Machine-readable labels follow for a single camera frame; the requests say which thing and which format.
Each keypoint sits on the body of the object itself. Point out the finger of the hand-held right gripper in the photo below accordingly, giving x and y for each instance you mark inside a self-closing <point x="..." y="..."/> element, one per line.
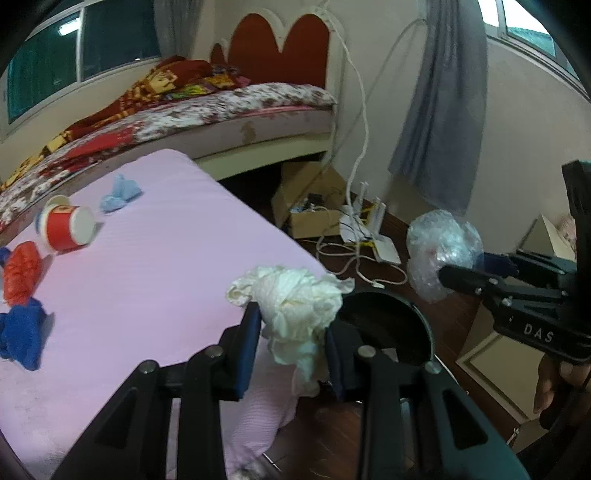
<point x="461" y="277"/>
<point x="496" y="264"/>

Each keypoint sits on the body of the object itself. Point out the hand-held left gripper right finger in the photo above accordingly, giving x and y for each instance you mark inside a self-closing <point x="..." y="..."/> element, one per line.
<point x="341" y="364"/>

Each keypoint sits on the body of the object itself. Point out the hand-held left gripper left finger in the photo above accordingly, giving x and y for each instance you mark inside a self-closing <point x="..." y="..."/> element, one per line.
<point x="247" y="350"/>

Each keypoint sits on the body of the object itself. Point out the clear plastic bag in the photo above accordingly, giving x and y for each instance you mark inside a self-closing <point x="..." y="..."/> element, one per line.
<point x="438" y="240"/>

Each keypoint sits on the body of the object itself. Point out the white tissue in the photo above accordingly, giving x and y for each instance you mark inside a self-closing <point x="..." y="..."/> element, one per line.
<point x="295" y="304"/>

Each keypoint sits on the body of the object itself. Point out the black trash bin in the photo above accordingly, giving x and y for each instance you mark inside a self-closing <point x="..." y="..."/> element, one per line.
<point x="392" y="318"/>

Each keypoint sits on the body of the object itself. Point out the red plastic bag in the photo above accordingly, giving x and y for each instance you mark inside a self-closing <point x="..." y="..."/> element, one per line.
<point x="21" y="272"/>

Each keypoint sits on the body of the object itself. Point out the person's right hand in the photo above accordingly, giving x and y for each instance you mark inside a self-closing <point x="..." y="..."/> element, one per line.
<point x="547" y="383"/>

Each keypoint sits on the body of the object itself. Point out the cream paper box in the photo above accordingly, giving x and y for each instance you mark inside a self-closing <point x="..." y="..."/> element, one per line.
<point x="545" y="240"/>

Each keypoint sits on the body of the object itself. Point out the cream cabinet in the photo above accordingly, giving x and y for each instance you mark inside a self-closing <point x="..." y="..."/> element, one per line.
<point x="489" y="364"/>

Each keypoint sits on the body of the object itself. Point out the white router with antennas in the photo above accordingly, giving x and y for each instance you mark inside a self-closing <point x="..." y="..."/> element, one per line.
<point x="388" y="251"/>

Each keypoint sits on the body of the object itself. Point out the white modem box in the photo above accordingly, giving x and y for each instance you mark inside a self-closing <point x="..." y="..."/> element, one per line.
<point x="351" y="228"/>

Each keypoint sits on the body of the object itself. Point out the cardboard box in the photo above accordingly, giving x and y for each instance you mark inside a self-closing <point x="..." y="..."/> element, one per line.
<point x="309" y="226"/>

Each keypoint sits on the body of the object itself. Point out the grey curtain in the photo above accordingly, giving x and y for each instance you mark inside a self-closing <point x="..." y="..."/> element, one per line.
<point x="168" y="27"/>
<point x="443" y="115"/>

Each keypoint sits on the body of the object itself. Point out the light blue cloth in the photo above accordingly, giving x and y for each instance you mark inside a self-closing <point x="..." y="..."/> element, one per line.
<point x="120" y="194"/>

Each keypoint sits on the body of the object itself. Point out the cream bed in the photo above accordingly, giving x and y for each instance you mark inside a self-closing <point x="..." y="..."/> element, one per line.
<point x="277" y="147"/>

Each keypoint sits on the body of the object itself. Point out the red paper cup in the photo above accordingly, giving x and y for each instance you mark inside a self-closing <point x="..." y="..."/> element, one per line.
<point x="60" y="226"/>

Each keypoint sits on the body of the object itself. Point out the small side window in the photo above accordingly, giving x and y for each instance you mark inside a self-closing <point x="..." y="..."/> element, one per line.
<point x="521" y="32"/>

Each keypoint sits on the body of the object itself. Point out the floral bed sheet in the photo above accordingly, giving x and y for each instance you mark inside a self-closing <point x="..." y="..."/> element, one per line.
<point x="277" y="94"/>

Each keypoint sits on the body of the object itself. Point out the colourful printed pillow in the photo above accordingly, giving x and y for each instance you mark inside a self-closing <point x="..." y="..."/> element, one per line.
<point x="212" y="83"/>

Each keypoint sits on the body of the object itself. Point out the red printed blanket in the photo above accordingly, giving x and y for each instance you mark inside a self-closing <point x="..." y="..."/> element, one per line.
<point x="161" y="78"/>

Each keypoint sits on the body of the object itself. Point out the red white headboard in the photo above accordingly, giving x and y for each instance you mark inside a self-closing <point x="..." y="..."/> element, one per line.
<point x="258" y="50"/>

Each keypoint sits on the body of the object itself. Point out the large sliding window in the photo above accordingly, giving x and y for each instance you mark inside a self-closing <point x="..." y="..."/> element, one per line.
<point x="46" y="60"/>

